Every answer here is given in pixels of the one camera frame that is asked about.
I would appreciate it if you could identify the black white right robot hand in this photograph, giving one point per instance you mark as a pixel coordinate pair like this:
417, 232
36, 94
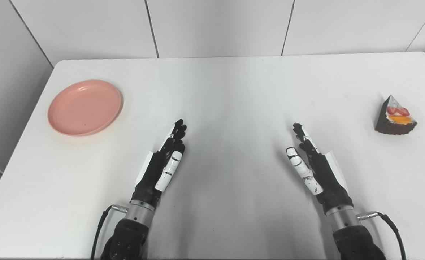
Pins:
329, 180

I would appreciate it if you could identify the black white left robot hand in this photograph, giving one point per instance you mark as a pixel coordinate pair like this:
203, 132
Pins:
151, 177

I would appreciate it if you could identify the chocolate cake slice with fruit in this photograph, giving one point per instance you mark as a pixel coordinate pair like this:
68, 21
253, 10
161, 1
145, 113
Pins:
387, 124

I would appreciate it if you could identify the pink round plate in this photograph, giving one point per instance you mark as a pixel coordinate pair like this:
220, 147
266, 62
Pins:
84, 108

